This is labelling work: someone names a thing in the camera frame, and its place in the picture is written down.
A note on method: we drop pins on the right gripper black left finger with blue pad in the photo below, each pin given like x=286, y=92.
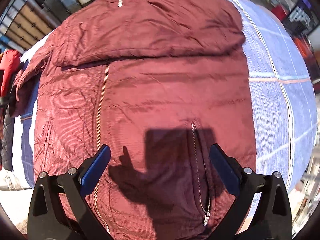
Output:
x=58, y=209

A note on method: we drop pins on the maroon zip-up jacket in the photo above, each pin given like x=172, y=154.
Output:
x=145, y=109

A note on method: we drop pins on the dark grey quilted jacket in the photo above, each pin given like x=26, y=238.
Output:
x=7, y=134

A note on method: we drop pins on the blue plaid bed sheet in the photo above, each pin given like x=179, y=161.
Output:
x=280, y=92

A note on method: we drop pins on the red folded puffer jacket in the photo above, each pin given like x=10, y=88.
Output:
x=10, y=62

